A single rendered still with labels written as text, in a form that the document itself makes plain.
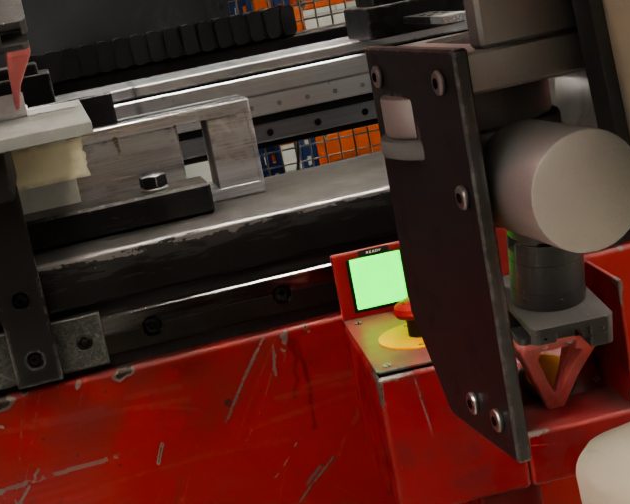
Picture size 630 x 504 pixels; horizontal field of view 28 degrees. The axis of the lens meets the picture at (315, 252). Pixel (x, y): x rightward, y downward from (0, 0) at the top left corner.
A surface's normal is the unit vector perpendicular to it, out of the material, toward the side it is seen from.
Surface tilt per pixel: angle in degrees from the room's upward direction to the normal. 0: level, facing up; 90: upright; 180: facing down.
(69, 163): 89
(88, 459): 90
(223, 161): 90
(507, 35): 90
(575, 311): 10
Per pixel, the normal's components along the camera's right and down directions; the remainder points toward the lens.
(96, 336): 0.22, 0.18
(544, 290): -0.27, 0.41
